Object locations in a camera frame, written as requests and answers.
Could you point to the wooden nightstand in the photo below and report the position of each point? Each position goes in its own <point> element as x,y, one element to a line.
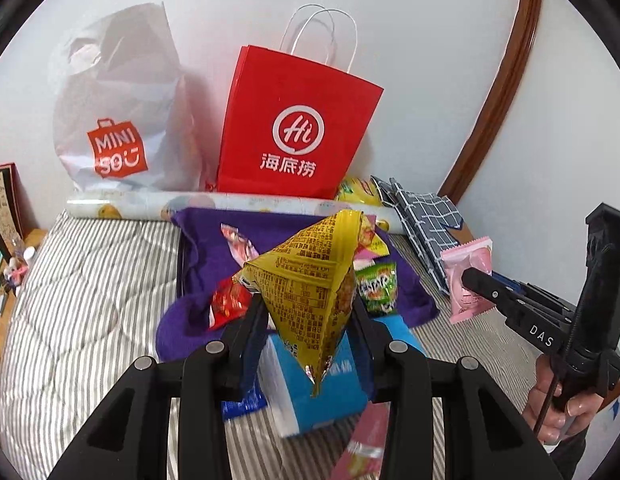
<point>35,237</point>

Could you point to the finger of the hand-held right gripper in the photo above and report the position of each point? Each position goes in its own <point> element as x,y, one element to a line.
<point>534,296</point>
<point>524,322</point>

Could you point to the red paper bag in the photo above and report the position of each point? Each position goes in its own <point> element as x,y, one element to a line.
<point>290,100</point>

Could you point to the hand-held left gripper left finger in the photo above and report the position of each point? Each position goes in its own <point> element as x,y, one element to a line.
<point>240,355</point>

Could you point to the pink and yellow snack packet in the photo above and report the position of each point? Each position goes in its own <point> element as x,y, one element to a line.
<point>374,242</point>

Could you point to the pale pink snack packet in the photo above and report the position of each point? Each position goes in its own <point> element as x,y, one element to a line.
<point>365,440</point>

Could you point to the small blue packet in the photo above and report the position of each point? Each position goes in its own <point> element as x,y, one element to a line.
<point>245,404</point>

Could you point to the yellow green snack packet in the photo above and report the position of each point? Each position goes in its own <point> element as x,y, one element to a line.
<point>357,191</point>

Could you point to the yellow triangular snack packet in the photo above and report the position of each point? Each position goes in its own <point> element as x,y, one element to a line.
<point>310,285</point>

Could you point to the small pink candy packet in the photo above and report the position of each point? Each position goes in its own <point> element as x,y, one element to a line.
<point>239,250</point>

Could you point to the grey checked cloth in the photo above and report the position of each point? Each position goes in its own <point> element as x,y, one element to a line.
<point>429,220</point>

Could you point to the red snack packet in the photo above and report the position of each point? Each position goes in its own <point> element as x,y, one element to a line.
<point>227,305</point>

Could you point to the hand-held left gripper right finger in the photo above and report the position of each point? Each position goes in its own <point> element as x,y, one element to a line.
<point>370,360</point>

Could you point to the dark red picture frame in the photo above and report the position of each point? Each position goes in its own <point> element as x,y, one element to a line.
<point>2,200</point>

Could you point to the white plastic shopping bag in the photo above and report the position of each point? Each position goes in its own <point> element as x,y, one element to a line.
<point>130,85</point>

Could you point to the purple cloth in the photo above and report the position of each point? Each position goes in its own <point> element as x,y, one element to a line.
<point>205,255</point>

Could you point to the blue tissue box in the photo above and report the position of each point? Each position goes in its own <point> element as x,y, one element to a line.
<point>310,410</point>

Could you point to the wooden headboard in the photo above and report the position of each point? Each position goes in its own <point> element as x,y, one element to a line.
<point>509,75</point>

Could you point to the person's right hand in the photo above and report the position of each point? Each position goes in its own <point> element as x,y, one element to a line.
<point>539,390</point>

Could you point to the fruit print wrapping paper roll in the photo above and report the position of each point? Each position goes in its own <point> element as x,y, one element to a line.
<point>130,206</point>

